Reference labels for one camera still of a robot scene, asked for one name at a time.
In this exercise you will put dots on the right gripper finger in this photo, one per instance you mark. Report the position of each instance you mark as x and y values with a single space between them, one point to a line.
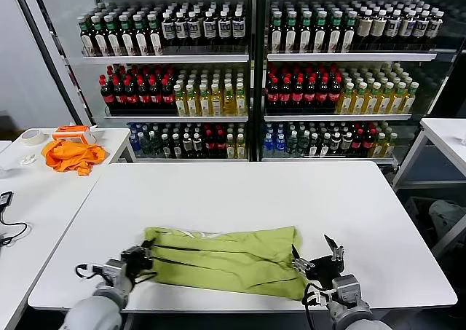
304 265
338 253

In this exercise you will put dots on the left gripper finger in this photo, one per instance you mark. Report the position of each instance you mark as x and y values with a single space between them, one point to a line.
148 251
133 251

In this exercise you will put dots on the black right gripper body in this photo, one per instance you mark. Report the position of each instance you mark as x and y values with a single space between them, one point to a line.
325 270

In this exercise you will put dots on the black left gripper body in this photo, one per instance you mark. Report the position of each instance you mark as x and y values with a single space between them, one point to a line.
140 263

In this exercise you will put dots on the light green t-shirt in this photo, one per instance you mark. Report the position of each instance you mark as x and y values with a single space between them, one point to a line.
225 261

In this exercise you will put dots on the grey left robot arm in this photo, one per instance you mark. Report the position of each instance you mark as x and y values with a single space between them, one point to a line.
92 312

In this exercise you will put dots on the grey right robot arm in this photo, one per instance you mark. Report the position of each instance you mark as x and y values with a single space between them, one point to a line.
353 319

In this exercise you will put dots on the blue water bottle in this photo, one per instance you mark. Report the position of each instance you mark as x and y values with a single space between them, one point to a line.
279 146
268 146
135 143

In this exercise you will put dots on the cola bottle red cap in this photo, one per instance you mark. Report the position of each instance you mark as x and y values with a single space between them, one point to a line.
156 95
107 95
145 95
120 95
358 145
221 146
132 95
211 146
310 95
168 95
298 95
323 95
286 95
335 95
273 95
369 145

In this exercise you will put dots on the white side table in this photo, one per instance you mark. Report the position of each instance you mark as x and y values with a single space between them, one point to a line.
113 140
437 129

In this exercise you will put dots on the yellow drink bottle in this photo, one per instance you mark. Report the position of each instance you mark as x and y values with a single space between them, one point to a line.
241 102
241 148
180 102
379 148
192 102
409 102
359 102
229 102
385 102
231 148
346 102
372 102
205 102
390 148
397 102
217 102

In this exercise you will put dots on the crumpled orange cloth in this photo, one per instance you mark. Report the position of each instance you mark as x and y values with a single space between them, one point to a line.
69 157

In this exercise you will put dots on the grey plastic bag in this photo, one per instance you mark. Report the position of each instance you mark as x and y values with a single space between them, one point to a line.
446 213

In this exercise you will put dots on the orange white box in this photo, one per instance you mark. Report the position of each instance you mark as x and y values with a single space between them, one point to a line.
74 135

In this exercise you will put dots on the white shelf board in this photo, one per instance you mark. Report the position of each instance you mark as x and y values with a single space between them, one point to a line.
349 57
335 117
174 119
164 59

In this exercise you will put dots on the black power adapter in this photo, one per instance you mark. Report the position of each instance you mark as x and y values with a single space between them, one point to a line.
6 199

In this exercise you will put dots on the small clear plastic piece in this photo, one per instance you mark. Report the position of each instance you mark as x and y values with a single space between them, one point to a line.
28 159

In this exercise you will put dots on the beige tape roll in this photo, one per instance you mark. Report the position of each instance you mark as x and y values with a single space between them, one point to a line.
32 143

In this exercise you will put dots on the glass drinks shelf unit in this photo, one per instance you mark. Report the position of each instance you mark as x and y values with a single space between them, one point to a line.
98 2
263 89

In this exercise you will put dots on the dark bottle green cap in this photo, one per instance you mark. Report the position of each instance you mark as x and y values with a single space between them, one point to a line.
127 35
141 35
320 35
306 35
348 35
100 35
276 35
87 35
291 35
155 35
113 35
335 35

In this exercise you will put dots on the dark bottle blue label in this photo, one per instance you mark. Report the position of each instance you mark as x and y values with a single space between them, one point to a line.
434 27
421 27
168 29
210 28
239 28
181 29
194 28
224 28
407 27
393 27

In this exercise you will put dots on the dark bottle beige label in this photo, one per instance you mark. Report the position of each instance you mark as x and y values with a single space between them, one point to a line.
379 27
365 27

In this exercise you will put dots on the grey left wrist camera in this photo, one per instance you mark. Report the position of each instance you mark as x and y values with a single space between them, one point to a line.
113 270

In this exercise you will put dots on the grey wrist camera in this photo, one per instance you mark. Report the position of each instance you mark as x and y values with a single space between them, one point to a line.
113 270
346 288

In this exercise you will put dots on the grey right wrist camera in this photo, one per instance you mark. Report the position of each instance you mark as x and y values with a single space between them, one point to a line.
346 288

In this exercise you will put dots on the black slanted metal post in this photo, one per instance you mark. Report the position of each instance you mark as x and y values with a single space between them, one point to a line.
49 53

